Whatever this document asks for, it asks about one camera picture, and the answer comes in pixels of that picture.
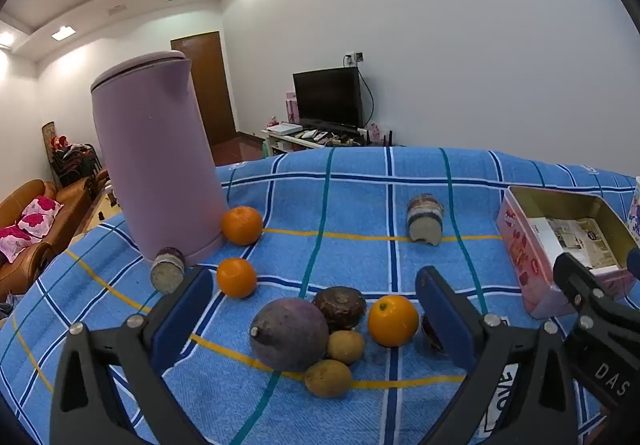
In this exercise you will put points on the black router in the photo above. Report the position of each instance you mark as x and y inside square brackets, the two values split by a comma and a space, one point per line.
[386, 139]

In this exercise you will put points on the brown wooden door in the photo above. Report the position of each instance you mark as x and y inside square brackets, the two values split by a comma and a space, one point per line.
[210, 85]

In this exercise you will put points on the white printed mug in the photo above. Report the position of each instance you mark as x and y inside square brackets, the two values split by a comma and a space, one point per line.
[635, 215]

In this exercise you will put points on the printed paper cards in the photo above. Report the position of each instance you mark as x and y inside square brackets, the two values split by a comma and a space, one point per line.
[565, 235]

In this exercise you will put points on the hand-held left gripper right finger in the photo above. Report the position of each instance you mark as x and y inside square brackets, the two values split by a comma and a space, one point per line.
[445, 320]

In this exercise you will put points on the wooden coffee table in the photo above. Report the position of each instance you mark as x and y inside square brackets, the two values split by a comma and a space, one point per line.
[100, 210]

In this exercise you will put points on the pink printed bag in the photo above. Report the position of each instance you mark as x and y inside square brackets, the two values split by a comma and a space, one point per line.
[373, 131]

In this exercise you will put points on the pink tin box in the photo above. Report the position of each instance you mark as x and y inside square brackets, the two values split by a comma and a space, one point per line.
[520, 250]

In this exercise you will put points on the purple electric kettle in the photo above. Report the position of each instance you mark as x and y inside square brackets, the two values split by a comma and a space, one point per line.
[155, 150]

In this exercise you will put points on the blue plaid blanket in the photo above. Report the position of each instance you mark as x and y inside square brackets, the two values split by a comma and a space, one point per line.
[350, 195]

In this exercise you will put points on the brown leather sofa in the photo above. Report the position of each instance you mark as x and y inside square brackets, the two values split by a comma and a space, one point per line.
[70, 210]

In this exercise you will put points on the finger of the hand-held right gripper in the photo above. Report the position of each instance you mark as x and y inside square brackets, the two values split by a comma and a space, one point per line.
[590, 295]
[635, 265]

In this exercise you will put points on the large purple round fruit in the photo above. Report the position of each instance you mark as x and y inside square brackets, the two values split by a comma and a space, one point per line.
[289, 335]

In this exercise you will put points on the wall socket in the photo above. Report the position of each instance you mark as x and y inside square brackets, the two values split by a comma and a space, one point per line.
[354, 58]

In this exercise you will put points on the stack of dark chairs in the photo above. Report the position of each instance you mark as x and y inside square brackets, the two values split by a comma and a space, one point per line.
[72, 160]

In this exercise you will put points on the white television stand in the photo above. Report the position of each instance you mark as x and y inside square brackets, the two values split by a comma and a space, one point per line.
[280, 142]

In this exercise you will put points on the small tan round fruit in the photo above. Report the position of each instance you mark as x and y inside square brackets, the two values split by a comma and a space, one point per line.
[327, 378]
[346, 347]

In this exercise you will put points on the pink carton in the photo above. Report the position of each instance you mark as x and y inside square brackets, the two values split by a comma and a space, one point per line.
[291, 107]

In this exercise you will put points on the cut taro chunk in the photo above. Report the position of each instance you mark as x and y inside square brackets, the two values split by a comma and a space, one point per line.
[168, 270]

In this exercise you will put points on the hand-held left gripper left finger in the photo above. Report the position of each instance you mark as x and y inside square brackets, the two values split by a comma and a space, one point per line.
[182, 320]

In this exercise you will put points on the black television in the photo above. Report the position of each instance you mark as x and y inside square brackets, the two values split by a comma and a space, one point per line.
[327, 95]

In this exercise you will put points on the white flat device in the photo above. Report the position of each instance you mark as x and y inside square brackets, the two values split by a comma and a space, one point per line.
[282, 128]

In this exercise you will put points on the dark brown round fruit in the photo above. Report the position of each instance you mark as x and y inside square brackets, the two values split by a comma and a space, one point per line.
[431, 335]
[342, 307]

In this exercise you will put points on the orange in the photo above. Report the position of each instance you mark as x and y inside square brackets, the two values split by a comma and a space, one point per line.
[393, 320]
[236, 277]
[242, 225]

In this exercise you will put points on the notched taro chunk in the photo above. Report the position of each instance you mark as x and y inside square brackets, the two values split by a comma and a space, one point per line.
[425, 220]

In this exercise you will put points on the pink flowered pillow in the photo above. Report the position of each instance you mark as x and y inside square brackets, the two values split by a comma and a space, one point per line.
[15, 242]
[40, 212]

